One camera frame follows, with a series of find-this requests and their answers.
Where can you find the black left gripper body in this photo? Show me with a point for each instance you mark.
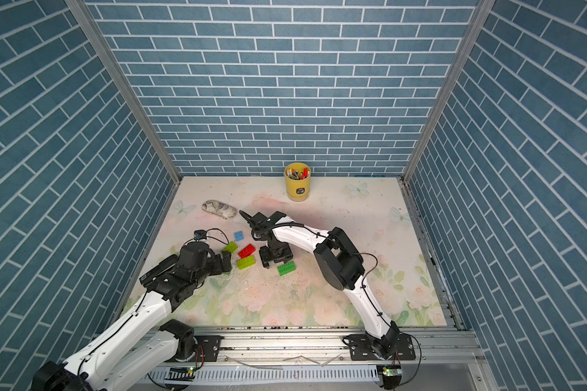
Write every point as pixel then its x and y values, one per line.
pixel 218 267

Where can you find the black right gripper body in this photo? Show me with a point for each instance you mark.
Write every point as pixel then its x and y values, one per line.
pixel 276 253

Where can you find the green long lego brick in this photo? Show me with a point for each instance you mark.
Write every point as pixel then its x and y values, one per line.
pixel 286 268

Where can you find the red long lego brick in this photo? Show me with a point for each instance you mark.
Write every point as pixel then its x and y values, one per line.
pixel 246 251

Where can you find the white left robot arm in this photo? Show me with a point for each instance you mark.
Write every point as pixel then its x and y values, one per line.
pixel 145 336

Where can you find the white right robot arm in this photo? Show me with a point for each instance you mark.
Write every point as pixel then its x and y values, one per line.
pixel 339 261

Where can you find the lime long lego brick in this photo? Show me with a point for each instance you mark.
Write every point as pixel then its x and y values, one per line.
pixel 231 247

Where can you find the yellow pen holder cup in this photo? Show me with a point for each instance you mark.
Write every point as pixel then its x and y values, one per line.
pixel 297 181

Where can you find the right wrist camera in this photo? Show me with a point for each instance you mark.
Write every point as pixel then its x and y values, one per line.
pixel 260 222

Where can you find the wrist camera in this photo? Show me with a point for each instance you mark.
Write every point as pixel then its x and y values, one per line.
pixel 200 235
pixel 260 222

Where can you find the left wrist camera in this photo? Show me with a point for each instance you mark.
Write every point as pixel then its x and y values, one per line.
pixel 200 235

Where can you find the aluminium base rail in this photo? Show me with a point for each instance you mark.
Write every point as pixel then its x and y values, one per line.
pixel 322 346

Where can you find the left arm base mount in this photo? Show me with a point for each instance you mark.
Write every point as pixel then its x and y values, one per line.
pixel 192 347

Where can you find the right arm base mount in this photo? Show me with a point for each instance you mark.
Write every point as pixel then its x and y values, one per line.
pixel 363 347

